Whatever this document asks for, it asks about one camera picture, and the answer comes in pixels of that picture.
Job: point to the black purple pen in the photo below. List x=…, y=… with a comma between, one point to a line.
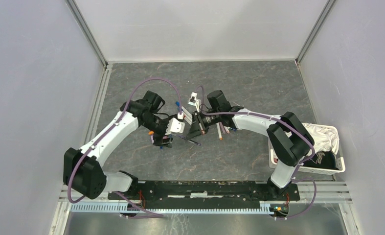
x=190, y=141

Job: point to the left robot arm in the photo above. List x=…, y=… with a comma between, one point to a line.
x=83, y=167

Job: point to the orange capped white marker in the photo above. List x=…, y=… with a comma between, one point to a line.
x=219, y=132

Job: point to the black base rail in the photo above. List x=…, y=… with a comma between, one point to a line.
x=209, y=194

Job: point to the white plastic basket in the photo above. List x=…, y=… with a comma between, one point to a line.
x=339, y=164

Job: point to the blue capped white marker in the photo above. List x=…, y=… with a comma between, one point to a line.
x=187, y=115

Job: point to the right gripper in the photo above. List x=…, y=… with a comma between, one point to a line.
x=197, y=126

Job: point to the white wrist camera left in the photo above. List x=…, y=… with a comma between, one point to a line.
x=176, y=124

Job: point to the white cloth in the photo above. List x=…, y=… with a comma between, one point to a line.
x=326, y=138

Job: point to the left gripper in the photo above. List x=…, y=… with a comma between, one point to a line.
x=158, y=140

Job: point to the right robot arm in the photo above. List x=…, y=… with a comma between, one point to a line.
x=287, y=135

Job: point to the black cloth in basket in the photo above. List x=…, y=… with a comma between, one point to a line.
x=325, y=160

